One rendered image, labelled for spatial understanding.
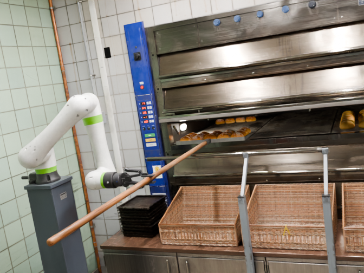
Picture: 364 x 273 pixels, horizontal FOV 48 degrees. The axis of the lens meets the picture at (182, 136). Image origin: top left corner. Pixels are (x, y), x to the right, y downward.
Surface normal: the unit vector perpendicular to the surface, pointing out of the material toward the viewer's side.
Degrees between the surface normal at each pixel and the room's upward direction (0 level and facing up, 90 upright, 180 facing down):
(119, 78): 90
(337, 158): 70
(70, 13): 90
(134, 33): 90
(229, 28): 90
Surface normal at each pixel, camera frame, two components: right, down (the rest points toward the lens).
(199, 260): -0.38, 0.21
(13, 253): 0.91, -0.07
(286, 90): -0.41, -0.15
